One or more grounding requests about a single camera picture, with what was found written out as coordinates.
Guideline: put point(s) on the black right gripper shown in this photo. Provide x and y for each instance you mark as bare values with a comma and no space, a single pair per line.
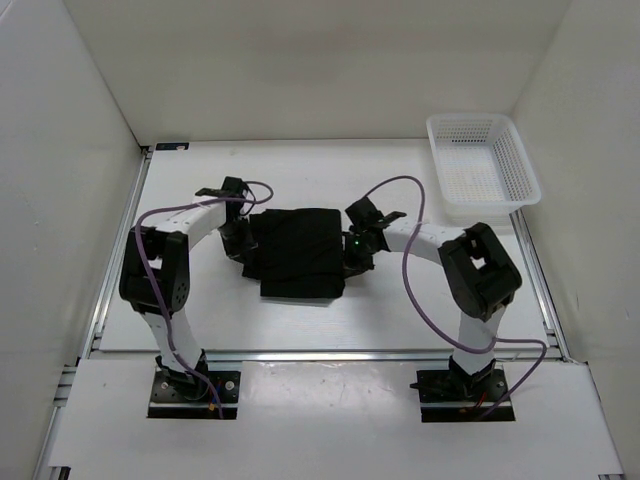
353,265

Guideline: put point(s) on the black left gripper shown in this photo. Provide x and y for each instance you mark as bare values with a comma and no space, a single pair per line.
241,251

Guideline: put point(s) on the black shorts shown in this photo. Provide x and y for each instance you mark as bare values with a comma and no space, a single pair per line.
299,254

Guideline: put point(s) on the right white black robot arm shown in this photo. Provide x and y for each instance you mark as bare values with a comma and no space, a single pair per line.
480,274

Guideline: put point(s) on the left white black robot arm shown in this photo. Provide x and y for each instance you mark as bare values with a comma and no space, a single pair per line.
155,279

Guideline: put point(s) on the small dark corner label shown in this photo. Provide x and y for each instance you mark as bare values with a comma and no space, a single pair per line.
172,146

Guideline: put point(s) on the white perforated plastic basket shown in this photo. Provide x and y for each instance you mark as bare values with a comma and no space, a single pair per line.
483,169

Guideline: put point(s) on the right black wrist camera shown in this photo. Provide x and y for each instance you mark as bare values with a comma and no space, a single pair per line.
365,216

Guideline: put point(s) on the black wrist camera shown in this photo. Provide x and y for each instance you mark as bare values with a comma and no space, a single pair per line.
365,216
232,187

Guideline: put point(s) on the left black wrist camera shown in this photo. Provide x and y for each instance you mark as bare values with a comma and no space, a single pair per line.
232,187

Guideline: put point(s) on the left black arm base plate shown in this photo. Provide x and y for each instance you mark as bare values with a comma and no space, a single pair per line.
172,397

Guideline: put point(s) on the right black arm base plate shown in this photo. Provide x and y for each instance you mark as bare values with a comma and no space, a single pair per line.
445,396

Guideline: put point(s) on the silver aluminium table rail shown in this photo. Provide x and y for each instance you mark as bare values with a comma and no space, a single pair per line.
374,319

